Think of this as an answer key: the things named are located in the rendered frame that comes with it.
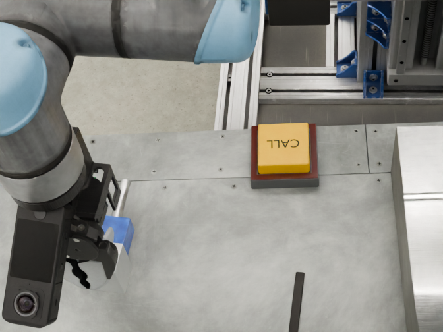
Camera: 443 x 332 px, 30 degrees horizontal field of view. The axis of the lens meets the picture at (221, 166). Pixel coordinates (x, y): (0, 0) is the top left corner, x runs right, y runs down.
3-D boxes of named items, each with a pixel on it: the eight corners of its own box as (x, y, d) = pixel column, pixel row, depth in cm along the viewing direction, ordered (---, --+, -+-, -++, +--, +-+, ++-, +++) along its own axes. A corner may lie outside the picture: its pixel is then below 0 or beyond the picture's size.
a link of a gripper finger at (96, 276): (132, 250, 92) (115, 209, 84) (120, 299, 89) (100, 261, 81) (105, 248, 92) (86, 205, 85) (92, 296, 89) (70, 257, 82)
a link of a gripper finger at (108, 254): (126, 268, 85) (108, 226, 78) (123, 281, 85) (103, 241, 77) (83, 263, 86) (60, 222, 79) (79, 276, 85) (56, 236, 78)
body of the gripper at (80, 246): (125, 195, 85) (98, 127, 75) (105, 271, 81) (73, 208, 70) (55, 188, 86) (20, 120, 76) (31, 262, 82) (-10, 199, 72)
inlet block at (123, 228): (111, 191, 100) (101, 166, 96) (150, 195, 100) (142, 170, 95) (82, 289, 94) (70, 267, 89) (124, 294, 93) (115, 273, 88)
